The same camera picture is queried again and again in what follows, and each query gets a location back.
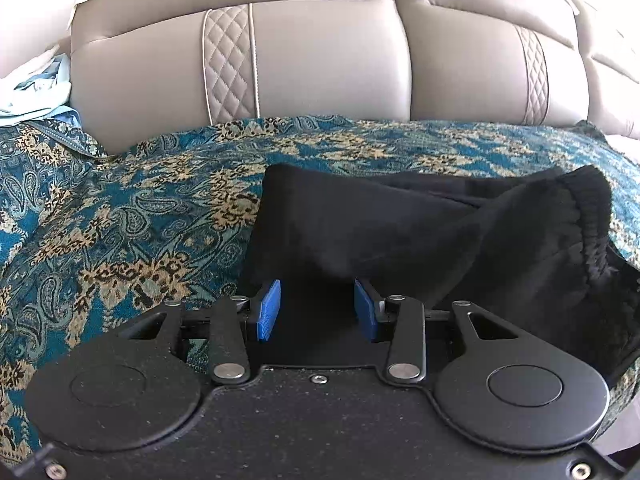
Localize beige leather sofa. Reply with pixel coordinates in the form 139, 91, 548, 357
0, 0, 640, 157

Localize white cloth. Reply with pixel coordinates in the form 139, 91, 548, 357
0, 0, 153, 82

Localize light blue cloth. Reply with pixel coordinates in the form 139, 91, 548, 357
0, 52, 85, 130

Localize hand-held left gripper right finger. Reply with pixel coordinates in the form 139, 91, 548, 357
353, 277, 522, 385

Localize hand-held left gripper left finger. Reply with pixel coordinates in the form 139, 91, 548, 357
117, 279, 282, 387

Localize black pants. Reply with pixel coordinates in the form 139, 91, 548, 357
240, 162, 640, 388

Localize blue paisley blanket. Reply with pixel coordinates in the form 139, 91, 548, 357
0, 115, 640, 467

